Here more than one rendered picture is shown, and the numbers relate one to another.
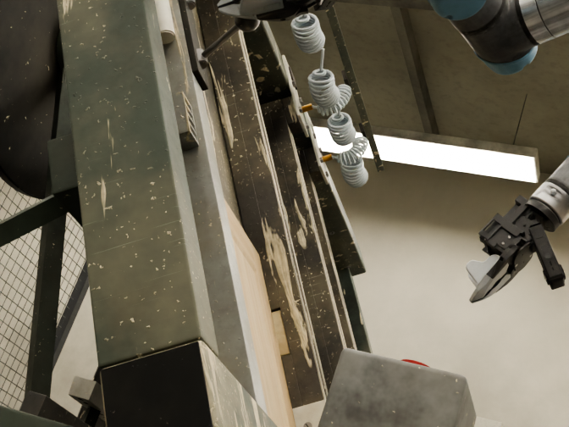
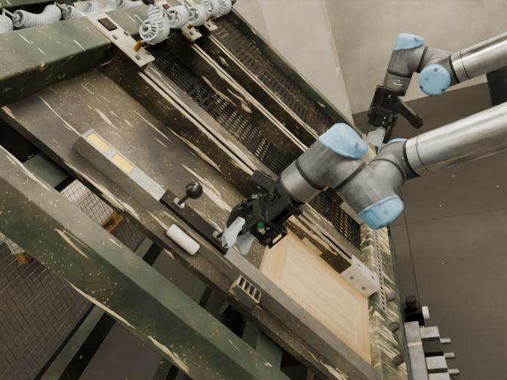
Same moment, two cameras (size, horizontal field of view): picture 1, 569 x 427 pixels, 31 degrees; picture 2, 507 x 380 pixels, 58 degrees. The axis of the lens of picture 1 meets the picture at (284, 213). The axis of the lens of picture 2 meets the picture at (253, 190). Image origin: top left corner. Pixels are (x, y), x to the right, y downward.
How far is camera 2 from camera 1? 1.27 m
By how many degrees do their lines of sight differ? 45
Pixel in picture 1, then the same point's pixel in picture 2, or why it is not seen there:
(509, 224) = (382, 111)
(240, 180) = (239, 186)
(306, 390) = (341, 265)
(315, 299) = (274, 135)
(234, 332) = (345, 363)
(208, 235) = (301, 329)
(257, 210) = not seen: hidden behind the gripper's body
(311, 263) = (259, 118)
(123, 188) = not seen: outside the picture
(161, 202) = not seen: outside the picture
